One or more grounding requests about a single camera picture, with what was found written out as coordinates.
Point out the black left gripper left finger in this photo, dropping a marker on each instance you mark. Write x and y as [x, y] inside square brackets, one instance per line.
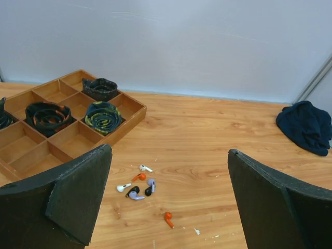
[56, 208]

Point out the wooden compartment tray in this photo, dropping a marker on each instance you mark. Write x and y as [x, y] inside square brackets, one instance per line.
[26, 152]

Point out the white earbud lower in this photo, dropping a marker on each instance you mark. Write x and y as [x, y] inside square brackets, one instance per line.
[121, 188]

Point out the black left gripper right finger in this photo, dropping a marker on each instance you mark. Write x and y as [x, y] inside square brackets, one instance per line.
[278, 210]

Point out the black earbud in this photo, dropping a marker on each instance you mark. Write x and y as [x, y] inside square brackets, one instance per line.
[150, 190]
[134, 189]

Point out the white earbud upper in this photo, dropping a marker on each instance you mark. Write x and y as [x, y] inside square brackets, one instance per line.
[143, 167]

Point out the black yellow rolled tie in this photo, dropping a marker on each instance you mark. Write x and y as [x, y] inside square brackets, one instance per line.
[103, 117]

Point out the white earbud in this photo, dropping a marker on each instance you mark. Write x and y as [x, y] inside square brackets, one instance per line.
[121, 188]
[143, 167]

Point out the dark blue crumpled cloth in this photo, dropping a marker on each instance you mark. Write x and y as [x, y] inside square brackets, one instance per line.
[307, 126]

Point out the black earbud left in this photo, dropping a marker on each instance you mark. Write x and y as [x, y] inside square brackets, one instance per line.
[134, 189]

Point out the purple earbud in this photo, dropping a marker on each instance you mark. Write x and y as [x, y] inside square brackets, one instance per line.
[134, 196]
[151, 183]

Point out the purple earbud lower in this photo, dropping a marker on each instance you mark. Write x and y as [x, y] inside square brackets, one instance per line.
[134, 196]

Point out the black earbud right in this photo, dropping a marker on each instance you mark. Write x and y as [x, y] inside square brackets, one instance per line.
[150, 190]

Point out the black dotted rolled tie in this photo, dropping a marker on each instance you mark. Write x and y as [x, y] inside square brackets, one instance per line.
[100, 89]

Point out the dark green rolled tie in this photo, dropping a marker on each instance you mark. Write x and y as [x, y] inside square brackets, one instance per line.
[5, 118]

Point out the black orange rolled tie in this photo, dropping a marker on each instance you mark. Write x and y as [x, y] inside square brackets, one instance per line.
[48, 118]

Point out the orange earbud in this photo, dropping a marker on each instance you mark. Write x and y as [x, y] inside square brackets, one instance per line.
[141, 176]
[167, 217]

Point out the purple earbud upper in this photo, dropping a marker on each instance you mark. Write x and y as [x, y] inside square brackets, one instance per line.
[151, 183]

